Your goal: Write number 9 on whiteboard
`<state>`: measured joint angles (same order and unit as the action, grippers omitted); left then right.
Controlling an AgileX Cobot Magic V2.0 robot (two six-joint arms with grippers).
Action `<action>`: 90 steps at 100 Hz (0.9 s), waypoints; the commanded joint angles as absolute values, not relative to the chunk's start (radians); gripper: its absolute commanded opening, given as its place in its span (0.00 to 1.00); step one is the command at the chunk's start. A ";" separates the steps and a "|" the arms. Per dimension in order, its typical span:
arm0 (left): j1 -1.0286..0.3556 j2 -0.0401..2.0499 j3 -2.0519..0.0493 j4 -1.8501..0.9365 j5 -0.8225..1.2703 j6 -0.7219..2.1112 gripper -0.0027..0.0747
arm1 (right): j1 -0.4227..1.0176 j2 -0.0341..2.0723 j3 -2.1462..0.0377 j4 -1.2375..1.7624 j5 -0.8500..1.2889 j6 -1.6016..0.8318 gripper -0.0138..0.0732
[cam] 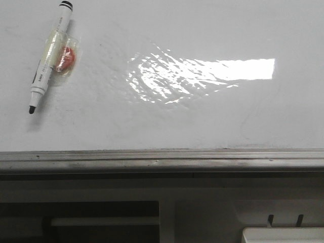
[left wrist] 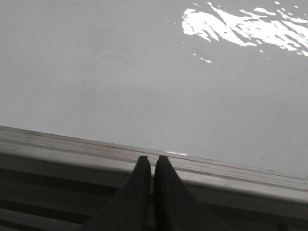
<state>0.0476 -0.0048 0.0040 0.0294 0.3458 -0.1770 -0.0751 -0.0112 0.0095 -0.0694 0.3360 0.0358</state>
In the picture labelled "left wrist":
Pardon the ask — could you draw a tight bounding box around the grey aluminium whiteboard tray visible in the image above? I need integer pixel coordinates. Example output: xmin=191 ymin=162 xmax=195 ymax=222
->
xmin=0 ymin=127 xmax=308 ymax=219

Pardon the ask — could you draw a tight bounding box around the white whiteboard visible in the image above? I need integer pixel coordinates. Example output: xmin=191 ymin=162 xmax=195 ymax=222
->
xmin=0 ymin=0 xmax=308 ymax=175

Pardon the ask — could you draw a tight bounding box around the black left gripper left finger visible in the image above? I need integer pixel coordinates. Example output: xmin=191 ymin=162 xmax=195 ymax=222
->
xmin=83 ymin=156 xmax=151 ymax=231

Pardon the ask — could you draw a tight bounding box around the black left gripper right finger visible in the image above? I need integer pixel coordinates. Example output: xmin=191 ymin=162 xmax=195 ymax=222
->
xmin=154 ymin=155 xmax=231 ymax=231

